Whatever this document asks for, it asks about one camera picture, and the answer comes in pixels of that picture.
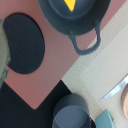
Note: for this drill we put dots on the teal padded gripper finger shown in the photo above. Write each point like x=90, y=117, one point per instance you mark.
x=4, y=54

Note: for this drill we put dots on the yellow cheese wedge toy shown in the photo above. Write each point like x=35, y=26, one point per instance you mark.
x=70, y=4

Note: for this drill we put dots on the dark grey pot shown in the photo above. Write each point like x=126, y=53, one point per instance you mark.
x=87, y=15

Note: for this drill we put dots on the white milk carton toy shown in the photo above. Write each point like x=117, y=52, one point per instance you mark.
x=105, y=120

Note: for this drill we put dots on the pink toy stove top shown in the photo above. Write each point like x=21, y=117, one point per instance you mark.
x=59, y=56

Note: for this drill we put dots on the round wooden plate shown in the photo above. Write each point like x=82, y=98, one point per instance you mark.
x=124, y=102

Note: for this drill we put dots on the grey saucepan with handle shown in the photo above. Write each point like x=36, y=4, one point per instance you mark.
x=71, y=111

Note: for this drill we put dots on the toy knife wooden handle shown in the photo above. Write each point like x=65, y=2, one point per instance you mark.
x=116, y=89

